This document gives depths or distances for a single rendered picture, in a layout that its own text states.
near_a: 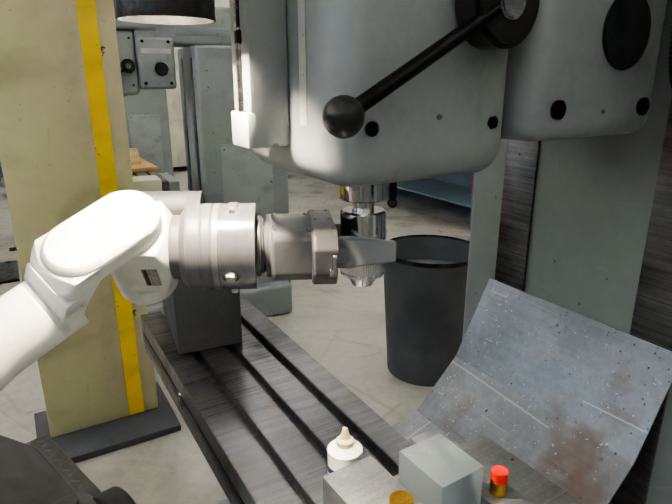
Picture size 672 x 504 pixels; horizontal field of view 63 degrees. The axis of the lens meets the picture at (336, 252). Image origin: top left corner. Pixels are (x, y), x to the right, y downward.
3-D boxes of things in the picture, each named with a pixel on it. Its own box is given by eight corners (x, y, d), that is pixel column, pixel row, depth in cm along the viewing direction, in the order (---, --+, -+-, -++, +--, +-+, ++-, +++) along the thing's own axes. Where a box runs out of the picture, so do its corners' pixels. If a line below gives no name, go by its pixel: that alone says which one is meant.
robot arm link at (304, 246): (339, 216, 50) (206, 217, 49) (338, 313, 53) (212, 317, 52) (327, 189, 62) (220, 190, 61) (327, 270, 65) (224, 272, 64)
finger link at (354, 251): (394, 264, 56) (334, 266, 56) (395, 234, 55) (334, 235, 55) (397, 270, 55) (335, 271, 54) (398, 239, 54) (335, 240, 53)
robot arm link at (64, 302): (172, 213, 51) (39, 303, 45) (187, 265, 59) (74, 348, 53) (130, 175, 54) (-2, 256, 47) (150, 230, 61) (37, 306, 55)
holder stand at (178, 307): (178, 355, 101) (168, 251, 95) (162, 311, 120) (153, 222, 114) (243, 343, 105) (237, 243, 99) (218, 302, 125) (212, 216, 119)
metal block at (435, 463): (438, 542, 50) (442, 487, 48) (396, 501, 55) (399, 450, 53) (479, 518, 53) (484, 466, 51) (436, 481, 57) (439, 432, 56)
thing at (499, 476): (498, 500, 51) (500, 478, 50) (485, 490, 52) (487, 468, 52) (510, 494, 52) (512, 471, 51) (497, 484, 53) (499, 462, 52)
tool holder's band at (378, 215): (352, 226, 54) (352, 216, 54) (333, 215, 58) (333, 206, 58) (394, 221, 56) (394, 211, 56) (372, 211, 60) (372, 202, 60)
